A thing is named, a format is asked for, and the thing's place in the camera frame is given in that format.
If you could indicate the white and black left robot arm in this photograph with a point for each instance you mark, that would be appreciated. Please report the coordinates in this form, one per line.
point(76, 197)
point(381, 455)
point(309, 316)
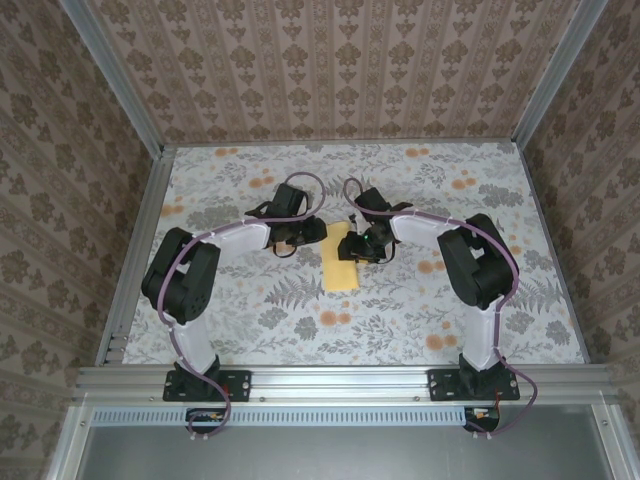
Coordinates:
point(200, 340)

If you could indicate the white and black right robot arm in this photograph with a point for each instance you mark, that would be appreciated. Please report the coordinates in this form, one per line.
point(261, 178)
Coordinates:
point(482, 345)

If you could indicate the grey metal sheet panel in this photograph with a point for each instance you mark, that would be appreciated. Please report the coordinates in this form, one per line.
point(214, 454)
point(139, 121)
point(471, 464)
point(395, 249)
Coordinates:
point(340, 455)

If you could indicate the floral patterned table cover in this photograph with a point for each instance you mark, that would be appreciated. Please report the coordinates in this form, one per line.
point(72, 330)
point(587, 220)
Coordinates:
point(400, 325)

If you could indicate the black connector box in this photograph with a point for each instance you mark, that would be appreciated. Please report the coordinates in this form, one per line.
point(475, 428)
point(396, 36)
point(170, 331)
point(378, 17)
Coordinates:
point(482, 427)
point(200, 428)

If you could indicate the wide aluminium frame beam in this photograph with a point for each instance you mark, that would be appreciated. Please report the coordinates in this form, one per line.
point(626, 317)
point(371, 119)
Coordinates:
point(340, 382)

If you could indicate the aluminium frame rail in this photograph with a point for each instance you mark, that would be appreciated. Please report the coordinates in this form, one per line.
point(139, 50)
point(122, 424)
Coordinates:
point(154, 200)
point(616, 450)
point(70, 450)

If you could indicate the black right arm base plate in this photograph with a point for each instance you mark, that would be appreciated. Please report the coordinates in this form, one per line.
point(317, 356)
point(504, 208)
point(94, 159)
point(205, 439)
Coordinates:
point(442, 385)

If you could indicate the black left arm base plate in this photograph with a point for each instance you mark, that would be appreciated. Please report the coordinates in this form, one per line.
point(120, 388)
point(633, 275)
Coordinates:
point(240, 385)

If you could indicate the aluminium frame post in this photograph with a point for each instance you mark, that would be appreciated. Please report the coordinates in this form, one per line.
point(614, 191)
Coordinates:
point(559, 75)
point(120, 75)

